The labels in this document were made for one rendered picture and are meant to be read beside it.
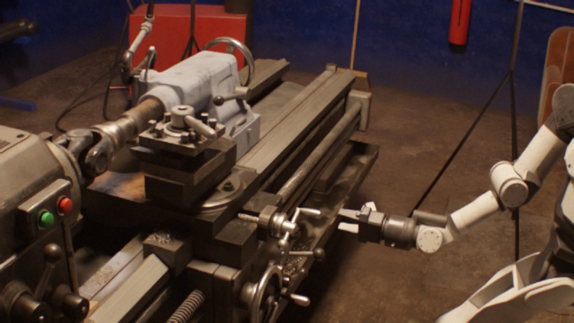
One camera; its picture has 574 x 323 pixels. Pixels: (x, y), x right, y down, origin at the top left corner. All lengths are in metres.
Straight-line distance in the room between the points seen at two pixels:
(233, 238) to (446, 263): 1.84
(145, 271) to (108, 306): 0.17
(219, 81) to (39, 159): 1.11
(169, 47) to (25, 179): 3.72
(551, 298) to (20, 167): 1.26
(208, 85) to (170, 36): 2.67
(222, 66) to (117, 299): 0.94
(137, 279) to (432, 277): 1.92
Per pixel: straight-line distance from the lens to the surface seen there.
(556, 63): 5.47
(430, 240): 1.72
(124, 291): 1.58
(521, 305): 1.70
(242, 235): 1.74
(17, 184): 1.10
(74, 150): 1.57
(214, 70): 2.13
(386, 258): 3.34
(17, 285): 1.11
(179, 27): 4.72
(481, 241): 3.65
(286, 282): 2.07
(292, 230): 1.78
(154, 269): 1.67
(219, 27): 4.68
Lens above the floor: 1.78
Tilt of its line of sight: 25 degrees down
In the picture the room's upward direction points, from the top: 4 degrees clockwise
